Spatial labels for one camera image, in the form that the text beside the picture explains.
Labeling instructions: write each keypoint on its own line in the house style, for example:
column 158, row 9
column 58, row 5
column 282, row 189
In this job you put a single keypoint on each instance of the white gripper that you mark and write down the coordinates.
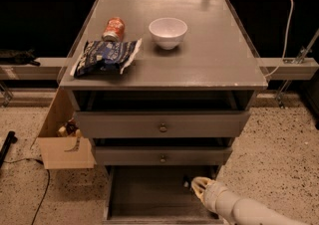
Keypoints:
column 211, row 193

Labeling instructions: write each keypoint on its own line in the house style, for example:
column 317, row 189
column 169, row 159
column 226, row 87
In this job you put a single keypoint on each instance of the dark rxbar blueberry bar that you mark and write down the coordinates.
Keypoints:
column 186, row 182

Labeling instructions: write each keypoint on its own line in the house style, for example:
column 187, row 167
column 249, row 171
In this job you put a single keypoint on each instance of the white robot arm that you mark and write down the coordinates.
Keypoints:
column 233, row 208

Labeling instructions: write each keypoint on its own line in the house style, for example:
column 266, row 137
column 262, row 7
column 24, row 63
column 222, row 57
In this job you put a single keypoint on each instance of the grey bottom drawer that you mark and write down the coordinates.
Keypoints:
column 154, row 195

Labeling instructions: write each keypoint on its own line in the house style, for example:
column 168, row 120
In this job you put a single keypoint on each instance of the grey drawer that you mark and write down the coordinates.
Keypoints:
column 161, row 124
column 160, row 155
column 154, row 195

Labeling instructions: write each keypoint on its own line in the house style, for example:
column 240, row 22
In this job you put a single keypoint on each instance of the grey drawer cabinet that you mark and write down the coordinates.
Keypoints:
column 211, row 70

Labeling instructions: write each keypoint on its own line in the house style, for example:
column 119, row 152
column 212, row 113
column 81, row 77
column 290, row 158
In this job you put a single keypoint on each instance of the grey middle drawer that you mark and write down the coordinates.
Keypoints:
column 160, row 155

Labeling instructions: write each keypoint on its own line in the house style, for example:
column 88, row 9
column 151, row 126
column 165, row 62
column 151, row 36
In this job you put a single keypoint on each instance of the grey top drawer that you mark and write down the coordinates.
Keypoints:
column 161, row 124

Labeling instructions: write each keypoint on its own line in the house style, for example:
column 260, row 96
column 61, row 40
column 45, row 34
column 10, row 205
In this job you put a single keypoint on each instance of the snack items in box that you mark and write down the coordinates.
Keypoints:
column 69, row 129

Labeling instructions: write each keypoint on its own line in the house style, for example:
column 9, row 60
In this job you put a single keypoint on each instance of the cardboard box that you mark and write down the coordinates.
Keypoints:
column 60, row 149

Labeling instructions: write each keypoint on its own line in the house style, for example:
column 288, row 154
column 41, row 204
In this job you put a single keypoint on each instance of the white ceramic bowl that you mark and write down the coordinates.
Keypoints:
column 167, row 33

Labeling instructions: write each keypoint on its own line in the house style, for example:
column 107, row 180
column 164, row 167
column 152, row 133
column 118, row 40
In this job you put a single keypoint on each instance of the blue chip bag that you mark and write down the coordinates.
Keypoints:
column 105, row 56

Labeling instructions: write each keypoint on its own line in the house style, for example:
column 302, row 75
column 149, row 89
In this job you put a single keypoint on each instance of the orange soda can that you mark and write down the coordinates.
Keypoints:
column 114, row 30

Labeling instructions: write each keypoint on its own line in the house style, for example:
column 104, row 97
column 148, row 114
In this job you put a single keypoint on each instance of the black pole on floor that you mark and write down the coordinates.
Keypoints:
column 9, row 140

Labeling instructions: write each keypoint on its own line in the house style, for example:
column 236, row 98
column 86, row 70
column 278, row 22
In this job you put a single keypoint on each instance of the metal bracket strut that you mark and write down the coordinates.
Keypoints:
column 299, row 59

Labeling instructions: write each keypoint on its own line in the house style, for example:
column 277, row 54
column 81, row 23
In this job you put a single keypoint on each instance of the metal frame rail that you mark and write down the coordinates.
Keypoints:
column 49, row 69

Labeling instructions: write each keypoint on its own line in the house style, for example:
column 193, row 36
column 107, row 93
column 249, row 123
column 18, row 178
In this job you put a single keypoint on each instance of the black object on rail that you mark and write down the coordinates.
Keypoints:
column 16, row 57

